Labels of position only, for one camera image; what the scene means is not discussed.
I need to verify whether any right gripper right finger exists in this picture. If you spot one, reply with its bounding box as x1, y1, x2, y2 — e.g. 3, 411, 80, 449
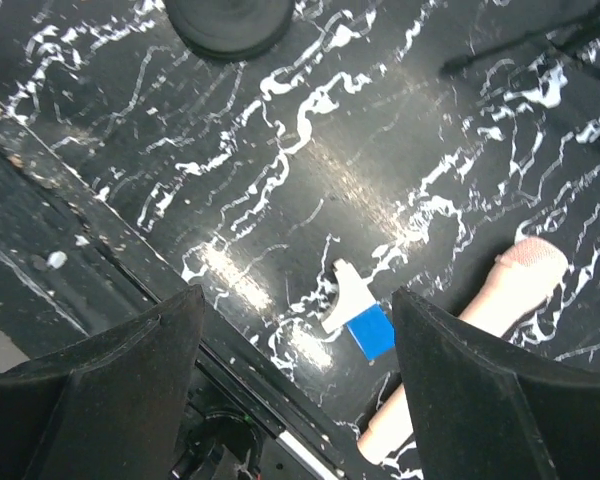
392, 287, 600, 479

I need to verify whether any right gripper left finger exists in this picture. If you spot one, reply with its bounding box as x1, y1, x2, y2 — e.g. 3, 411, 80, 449
0, 285, 205, 479

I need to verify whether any black round-base desk stand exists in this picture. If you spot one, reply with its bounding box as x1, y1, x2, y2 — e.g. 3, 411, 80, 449
164, 0, 295, 62

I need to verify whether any beige peach microphone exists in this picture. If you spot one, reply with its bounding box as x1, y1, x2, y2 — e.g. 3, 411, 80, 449
355, 237, 569, 466

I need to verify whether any white and blue block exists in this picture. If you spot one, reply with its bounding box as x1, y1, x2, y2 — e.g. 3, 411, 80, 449
321, 259, 395, 361

